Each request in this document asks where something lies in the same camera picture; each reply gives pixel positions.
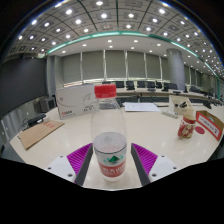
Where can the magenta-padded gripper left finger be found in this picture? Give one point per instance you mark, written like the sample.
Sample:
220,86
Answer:
78,160

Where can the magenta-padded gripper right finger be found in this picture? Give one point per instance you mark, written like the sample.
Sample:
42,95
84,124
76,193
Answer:
146,160

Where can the clear red-capped water bottle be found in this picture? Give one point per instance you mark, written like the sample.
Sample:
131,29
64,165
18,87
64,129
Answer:
109,133

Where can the flat brown cardboard sheet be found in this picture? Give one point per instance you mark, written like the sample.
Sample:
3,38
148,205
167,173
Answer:
40,132

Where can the red and yellow mug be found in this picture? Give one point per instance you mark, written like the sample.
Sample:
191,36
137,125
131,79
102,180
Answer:
186,128

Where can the white remote control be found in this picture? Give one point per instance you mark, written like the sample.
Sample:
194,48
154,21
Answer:
170,114

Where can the white paper sheets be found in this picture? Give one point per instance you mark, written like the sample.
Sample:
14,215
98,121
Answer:
141,107

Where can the white cardboard box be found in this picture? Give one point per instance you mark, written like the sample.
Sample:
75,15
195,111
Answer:
75,103

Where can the black box device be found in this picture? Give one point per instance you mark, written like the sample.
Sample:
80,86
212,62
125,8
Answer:
36,120

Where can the long curved conference desk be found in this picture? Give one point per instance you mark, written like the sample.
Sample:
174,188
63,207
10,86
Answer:
150,94

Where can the beige cardboard box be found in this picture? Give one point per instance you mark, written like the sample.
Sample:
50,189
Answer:
176,98

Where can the open cardboard box red side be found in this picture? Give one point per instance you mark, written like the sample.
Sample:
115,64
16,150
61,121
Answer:
210,125

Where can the row of black office chairs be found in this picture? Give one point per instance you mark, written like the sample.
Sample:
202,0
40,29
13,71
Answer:
146,84

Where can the black table microphone unit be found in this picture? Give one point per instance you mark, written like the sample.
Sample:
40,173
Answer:
207,104

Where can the round ceiling lights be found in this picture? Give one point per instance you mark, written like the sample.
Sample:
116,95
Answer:
104,15

